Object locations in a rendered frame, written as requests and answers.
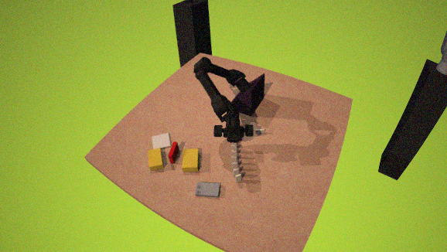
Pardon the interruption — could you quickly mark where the yellow rectangular block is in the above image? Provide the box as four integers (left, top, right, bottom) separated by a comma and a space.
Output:
148, 148, 164, 171
182, 148, 200, 172

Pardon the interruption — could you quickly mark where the red rectangular block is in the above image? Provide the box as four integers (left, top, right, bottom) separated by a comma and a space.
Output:
168, 141, 179, 164

